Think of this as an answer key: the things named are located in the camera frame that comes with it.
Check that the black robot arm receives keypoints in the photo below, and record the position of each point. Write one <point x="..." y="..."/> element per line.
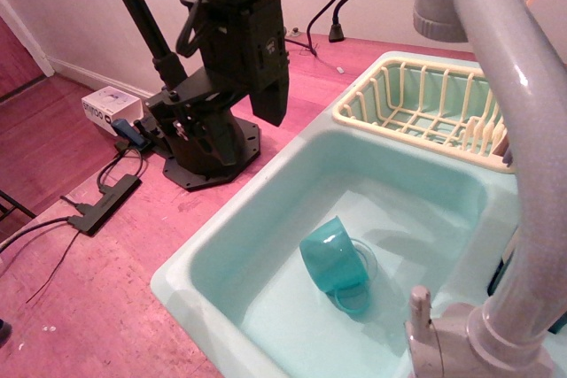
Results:
<point x="196" y="31"/>

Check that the black tripod pole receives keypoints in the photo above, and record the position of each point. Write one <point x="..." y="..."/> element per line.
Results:
<point x="166" y="63"/>

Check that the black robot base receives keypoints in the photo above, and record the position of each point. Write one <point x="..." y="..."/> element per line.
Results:
<point x="192" y="127"/>

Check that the black usb hub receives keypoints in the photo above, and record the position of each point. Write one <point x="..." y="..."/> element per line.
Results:
<point x="93" y="217"/>

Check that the cream dish rack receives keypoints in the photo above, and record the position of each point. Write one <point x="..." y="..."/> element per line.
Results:
<point x="445" y="108"/>

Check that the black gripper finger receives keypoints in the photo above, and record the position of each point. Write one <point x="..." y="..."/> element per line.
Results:
<point x="270" y="104"/>

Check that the light teal toy sink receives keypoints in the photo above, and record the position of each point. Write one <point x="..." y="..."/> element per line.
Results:
<point x="417" y="227"/>

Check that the blue clamp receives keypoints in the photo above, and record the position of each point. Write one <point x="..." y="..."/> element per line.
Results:
<point x="135" y="140"/>

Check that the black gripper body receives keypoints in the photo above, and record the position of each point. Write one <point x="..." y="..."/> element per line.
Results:
<point x="247" y="44"/>

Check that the teal plastic cup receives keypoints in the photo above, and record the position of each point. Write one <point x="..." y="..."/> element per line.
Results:
<point x="341" y="267"/>

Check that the white oculus box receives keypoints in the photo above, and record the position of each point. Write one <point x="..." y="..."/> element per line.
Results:
<point x="108" y="104"/>

